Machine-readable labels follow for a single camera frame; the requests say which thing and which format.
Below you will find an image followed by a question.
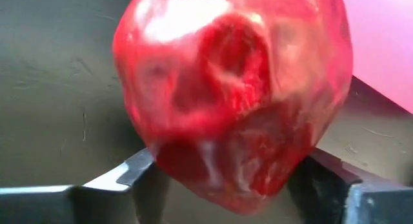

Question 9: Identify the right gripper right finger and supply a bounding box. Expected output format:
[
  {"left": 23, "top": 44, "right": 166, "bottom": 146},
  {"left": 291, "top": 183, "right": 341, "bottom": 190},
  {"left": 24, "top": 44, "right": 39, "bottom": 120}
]
[{"left": 287, "top": 148, "right": 413, "bottom": 224}]

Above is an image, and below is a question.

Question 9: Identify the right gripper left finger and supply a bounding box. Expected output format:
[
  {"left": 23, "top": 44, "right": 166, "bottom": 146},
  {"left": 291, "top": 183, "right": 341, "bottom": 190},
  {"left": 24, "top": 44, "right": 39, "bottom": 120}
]
[{"left": 0, "top": 148, "right": 170, "bottom": 224}]

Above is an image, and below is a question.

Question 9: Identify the pink plastic basket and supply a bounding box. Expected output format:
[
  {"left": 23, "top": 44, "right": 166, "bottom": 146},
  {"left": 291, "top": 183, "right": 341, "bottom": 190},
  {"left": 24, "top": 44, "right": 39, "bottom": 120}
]
[{"left": 340, "top": 0, "right": 413, "bottom": 114}]

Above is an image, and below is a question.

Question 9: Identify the red and yellow apple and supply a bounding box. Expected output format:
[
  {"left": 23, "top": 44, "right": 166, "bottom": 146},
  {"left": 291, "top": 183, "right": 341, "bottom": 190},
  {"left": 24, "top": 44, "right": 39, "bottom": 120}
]
[{"left": 112, "top": 0, "right": 354, "bottom": 216}]

